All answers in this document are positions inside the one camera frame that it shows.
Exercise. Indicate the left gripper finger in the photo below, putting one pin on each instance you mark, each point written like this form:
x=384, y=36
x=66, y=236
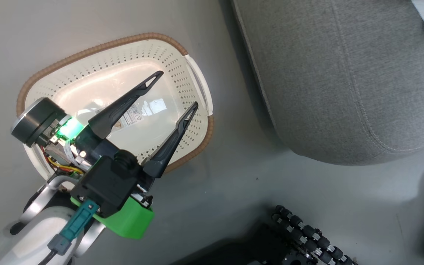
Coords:
x=118, y=110

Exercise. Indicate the grey fabric sofa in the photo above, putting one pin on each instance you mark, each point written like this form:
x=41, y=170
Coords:
x=344, y=73

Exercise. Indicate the beige perforated laundry basket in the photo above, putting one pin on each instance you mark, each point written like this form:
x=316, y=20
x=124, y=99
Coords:
x=98, y=73

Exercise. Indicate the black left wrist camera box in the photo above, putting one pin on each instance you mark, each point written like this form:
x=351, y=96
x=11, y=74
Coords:
x=110, y=184

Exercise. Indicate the teal left camera connector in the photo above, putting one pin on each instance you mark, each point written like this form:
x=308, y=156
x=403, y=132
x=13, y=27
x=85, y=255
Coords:
x=77, y=224

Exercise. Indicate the white printed basket sticker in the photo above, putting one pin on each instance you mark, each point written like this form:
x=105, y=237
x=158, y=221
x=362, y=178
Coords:
x=131, y=116

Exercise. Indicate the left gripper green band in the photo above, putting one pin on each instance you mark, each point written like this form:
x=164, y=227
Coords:
x=129, y=221

